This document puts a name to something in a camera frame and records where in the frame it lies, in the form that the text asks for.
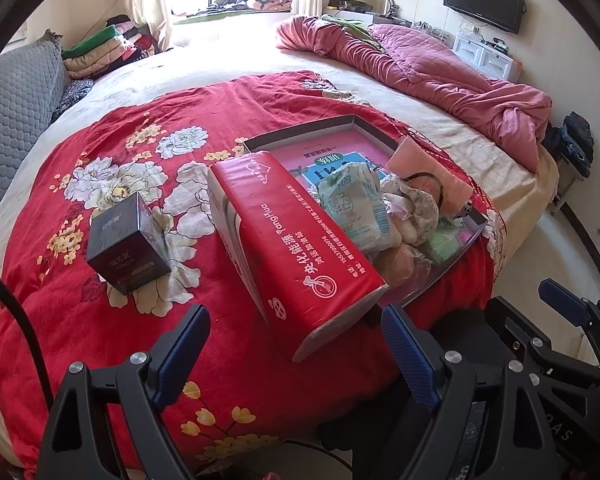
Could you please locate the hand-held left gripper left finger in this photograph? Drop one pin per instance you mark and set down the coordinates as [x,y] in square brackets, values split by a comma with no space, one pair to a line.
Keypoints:
[182,355]

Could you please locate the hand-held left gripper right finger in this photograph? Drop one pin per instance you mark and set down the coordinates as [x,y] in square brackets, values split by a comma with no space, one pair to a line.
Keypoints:
[410,355]

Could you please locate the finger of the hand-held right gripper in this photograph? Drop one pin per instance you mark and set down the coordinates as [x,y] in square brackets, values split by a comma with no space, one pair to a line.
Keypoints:
[562,300]
[510,320]

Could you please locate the leopard print scrunchie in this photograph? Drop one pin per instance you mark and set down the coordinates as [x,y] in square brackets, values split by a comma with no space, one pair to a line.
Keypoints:
[463,209]

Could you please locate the black cardboard box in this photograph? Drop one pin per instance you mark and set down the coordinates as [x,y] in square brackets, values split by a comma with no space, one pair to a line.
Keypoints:
[130,245]

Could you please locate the floral scrunchie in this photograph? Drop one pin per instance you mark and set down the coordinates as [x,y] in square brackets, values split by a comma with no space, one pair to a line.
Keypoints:
[425,207]

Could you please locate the red tissue box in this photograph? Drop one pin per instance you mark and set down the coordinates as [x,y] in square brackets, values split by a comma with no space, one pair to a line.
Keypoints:
[290,240]

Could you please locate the green white tissue pack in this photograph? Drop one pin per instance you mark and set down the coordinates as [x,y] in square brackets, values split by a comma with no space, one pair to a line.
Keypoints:
[355,205]

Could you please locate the pink packet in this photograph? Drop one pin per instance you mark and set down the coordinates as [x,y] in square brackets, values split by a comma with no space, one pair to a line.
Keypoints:
[430,160]

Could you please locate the brown tray box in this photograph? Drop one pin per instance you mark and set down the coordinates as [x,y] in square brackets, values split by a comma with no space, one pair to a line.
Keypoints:
[300,132]

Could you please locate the red floral blanket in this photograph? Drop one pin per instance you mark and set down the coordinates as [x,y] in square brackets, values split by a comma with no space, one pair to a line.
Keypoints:
[105,335]

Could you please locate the dark bags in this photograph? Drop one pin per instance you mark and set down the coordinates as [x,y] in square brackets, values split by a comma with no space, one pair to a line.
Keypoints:
[575,140]

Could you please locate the pink book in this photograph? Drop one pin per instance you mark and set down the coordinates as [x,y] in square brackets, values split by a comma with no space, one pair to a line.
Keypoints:
[350,150]

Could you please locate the white drawer cabinet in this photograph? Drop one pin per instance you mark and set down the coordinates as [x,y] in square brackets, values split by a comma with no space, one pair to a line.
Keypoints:
[485,55]

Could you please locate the pink quilt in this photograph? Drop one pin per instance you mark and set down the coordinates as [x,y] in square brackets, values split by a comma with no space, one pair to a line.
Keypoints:
[430,65]

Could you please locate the dark patterned pillow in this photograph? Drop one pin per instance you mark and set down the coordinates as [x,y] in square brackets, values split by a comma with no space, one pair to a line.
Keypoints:
[72,92]

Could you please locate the grey quilted headboard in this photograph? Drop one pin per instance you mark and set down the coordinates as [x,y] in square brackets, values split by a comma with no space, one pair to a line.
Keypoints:
[15,110]

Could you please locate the bed with cream sheet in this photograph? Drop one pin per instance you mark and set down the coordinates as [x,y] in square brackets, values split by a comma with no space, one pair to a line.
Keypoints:
[205,55]

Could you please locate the stack of folded blankets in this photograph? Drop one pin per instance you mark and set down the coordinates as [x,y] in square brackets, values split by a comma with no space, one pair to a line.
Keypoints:
[105,47]

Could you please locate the green cloth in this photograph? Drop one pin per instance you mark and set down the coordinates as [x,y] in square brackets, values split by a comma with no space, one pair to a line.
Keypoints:
[352,27]

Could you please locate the dresser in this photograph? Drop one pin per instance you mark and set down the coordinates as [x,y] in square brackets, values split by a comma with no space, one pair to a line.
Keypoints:
[360,10]

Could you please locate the floral pillow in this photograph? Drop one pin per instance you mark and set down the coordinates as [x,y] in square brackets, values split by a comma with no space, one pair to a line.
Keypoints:
[270,0]

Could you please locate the black wall television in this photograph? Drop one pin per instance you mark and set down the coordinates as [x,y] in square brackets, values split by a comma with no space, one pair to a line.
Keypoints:
[485,0]

